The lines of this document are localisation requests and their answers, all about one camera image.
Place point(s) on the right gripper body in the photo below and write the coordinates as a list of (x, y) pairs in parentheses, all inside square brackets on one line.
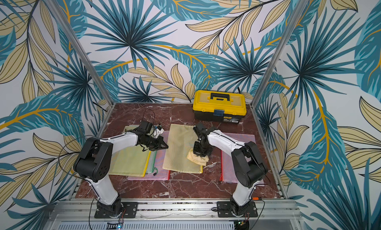
[(203, 148)]

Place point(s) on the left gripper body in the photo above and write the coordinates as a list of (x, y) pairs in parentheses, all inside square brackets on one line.
[(151, 142)]

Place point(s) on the cream wiping cloth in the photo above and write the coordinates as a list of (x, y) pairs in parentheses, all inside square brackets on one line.
[(199, 160)]

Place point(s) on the yellow mesh document bag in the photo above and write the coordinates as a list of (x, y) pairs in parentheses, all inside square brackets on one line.
[(181, 140)]

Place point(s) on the pink red-zip mesh bag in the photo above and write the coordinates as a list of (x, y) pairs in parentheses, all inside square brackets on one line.
[(159, 173)]

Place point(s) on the pink mesh document bag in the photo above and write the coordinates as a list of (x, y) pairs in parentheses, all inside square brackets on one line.
[(229, 170)]

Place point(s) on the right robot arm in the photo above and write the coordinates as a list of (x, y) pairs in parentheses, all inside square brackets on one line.
[(248, 164)]

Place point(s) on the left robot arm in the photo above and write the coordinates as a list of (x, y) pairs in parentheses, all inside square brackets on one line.
[(94, 161)]

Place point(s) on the yellow-green mesh document bag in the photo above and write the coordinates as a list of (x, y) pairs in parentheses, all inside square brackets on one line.
[(129, 161)]

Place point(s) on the green-zip clear mesh bag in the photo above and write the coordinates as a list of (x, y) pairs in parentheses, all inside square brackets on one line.
[(151, 162)]

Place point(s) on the yellow black toolbox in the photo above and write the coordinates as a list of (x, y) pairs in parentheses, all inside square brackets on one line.
[(222, 107)]

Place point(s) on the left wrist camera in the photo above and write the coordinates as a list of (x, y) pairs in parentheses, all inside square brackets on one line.
[(158, 130)]

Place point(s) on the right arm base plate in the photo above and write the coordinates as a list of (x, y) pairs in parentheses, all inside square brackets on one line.
[(228, 209)]

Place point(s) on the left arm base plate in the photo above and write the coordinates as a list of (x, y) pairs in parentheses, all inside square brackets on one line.
[(126, 210)]

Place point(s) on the aluminium front rail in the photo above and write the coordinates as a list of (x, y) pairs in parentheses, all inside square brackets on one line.
[(178, 214)]

